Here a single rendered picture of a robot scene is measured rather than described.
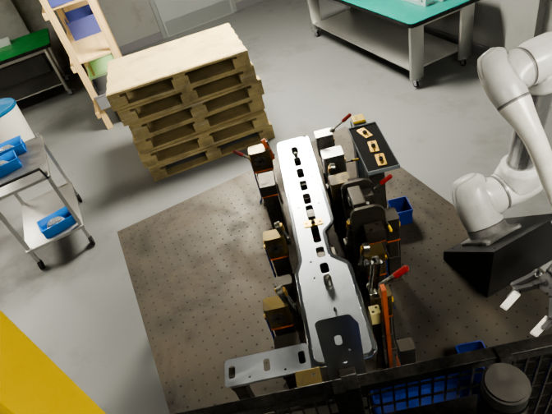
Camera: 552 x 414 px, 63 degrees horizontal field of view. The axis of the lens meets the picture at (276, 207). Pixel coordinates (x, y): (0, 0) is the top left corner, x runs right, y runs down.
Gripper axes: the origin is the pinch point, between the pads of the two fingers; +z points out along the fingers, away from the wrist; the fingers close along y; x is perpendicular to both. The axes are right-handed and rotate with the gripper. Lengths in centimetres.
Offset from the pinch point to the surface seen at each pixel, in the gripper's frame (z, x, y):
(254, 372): 65, 54, 17
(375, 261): 12.5, 40.9, 20.7
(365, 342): 35.8, 29.7, 12.9
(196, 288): 87, 57, 96
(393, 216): 0, 24, 51
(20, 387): 35, 125, -48
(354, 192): 1, 42, 57
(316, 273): 34, 39, 47
